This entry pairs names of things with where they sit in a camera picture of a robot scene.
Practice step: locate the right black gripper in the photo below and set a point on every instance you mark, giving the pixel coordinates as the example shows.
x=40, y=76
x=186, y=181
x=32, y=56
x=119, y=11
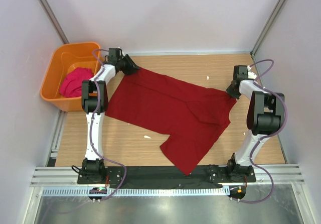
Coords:
x=230, y=92

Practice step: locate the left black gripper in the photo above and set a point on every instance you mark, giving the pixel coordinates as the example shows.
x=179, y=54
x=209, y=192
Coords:
x=132, y=68

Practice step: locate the dark red t-shirt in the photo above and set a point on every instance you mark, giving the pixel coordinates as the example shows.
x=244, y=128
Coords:
x=193, y=117

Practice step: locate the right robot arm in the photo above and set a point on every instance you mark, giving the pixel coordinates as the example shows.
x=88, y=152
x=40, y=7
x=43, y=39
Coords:
x=266, y=116

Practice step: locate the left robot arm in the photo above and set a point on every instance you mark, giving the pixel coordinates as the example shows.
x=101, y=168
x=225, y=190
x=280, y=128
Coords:
x=94, y=102

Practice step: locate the orange plastic bin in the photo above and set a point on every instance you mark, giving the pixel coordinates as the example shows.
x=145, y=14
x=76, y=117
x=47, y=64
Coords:
x=65, y=60

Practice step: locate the pink t-shirt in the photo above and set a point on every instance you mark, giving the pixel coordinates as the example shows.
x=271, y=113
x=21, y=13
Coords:
x=72, y=83

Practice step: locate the aluminium rail frame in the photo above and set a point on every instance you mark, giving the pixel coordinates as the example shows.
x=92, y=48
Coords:
x=64, y=176

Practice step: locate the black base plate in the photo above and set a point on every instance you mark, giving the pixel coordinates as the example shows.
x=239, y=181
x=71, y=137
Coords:
x=166, y=177

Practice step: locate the slotted cable duct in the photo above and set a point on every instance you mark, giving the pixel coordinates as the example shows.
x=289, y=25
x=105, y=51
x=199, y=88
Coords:
x=100, y=191

